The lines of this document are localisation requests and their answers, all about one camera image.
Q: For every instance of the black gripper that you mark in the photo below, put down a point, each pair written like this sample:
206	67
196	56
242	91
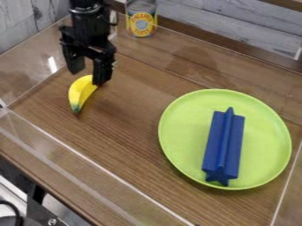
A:
86	39

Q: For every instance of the yellow toy banana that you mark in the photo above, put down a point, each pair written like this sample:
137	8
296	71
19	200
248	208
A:
79	92

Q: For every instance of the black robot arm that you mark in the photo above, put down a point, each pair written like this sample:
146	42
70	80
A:
90	4

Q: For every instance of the green round plate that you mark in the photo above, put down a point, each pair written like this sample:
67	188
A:
184	130

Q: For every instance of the yellow labelled tin can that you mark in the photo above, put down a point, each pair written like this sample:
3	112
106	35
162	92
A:
141	17

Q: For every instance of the blue star-shaped block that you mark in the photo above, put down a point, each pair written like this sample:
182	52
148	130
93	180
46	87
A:
224	147

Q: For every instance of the clear acrylic tray enclosure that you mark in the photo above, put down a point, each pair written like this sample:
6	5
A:
98	158

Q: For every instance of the black metal bracket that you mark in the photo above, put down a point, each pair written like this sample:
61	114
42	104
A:
37	211

